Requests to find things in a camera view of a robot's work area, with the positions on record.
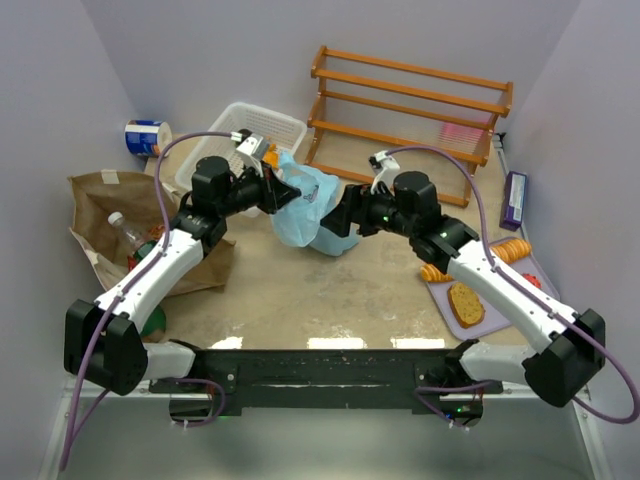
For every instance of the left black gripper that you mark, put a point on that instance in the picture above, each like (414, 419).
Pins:
(269, 189)

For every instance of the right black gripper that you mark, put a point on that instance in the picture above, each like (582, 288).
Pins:
(353, 204)

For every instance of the light blue plastic bag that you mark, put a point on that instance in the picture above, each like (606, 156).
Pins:
(298, 224)

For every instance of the red snack chip bag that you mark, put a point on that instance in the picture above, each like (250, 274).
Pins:
(138, 253)

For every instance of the clear water bottle green label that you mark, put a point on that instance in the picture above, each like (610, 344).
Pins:
(130, 234)

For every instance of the brown paper grocery bag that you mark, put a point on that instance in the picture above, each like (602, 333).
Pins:
(105, 200)

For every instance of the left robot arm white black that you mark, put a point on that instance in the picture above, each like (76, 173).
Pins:
(102, 339)

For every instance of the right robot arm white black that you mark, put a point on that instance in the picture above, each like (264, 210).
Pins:
(564, 349)

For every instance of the orange food piece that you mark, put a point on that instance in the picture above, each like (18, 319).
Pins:
(271, 156)

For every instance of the white plastic basket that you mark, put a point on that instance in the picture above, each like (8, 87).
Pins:
(283, 131)

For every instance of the wooden orange shelf rack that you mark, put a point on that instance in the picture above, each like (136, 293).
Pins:
(398, 104)

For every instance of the blue white paper roll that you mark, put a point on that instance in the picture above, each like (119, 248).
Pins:
(147, 138)

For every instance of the bread slice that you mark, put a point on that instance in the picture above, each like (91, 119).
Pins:
(465, 305)

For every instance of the purple box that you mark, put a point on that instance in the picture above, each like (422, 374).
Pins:
(514, 196)

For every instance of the green plastic bag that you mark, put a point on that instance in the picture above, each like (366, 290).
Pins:
(155, 326)

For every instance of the lavender plastic tray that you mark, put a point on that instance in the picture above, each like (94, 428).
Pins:
(493, 320)

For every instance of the red frosted donut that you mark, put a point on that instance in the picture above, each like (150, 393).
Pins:
(532, 279)

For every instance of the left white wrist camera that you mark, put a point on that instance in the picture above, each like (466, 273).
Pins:
(251, 148)

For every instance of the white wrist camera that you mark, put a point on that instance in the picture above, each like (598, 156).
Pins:
(251, 148)
(385, 169)

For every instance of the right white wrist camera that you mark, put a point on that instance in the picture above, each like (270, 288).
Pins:
(385, 169)

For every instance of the black base frame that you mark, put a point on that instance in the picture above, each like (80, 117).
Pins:
(418, 380)

